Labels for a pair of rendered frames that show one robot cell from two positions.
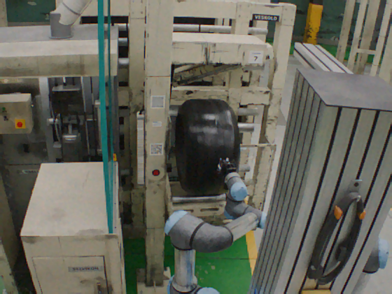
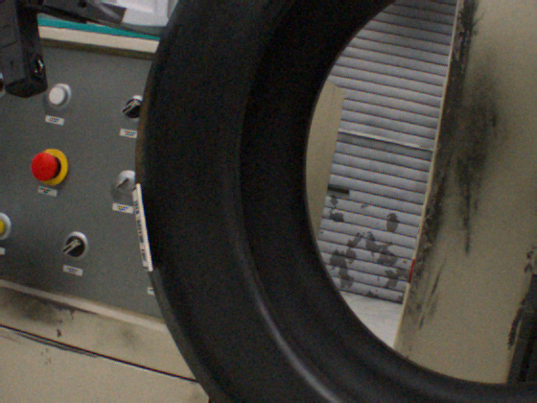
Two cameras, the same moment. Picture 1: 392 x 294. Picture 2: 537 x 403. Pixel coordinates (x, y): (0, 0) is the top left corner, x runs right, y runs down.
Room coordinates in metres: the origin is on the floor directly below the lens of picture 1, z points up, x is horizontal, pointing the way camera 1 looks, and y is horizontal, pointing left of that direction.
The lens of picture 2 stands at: (2.16, -0.99, 1.16)
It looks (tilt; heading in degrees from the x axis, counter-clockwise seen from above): 3 degrees down; 112
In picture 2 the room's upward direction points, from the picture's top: 11 degrees clockwise
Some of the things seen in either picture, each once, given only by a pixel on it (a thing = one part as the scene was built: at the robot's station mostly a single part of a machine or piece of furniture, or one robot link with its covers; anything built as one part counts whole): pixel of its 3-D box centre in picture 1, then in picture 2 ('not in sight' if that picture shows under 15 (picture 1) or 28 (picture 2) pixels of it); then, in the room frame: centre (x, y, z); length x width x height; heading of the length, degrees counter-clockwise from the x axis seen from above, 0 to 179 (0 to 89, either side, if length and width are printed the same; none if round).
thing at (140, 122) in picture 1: (141, 150); not in sight; (1.88, 0.28, 1.19); 0.05 x 0.04 x 0.48; 11
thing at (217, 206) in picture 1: (197, 206); not in sight; (1.86, -0.07, 0.84); 0.36 x 0.09 x 0.06; 101
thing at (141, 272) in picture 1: (154, 279); not in sight; (1.93, 0.20, 0.02); 0.27 x 0.27 x 0.04; 11
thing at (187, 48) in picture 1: (214, 49); not in sight; (2.31, -0.11, 1.71); 0.61 x 0.25 x 0.15; 101
